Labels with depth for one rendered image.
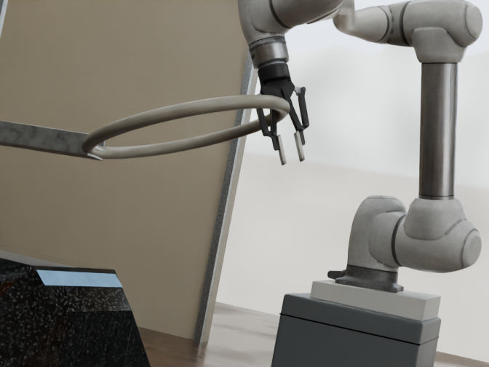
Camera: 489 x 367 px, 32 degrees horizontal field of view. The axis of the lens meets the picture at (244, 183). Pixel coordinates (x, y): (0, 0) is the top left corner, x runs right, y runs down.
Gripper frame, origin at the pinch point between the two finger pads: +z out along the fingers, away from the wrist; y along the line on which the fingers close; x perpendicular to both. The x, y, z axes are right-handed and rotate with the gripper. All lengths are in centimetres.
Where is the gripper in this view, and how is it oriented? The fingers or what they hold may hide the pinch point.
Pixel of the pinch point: (289, 148)
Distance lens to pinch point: 201.4
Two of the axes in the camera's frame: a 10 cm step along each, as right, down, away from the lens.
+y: -9.7, 1.9, -1.7
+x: 1.4, -1.3, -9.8
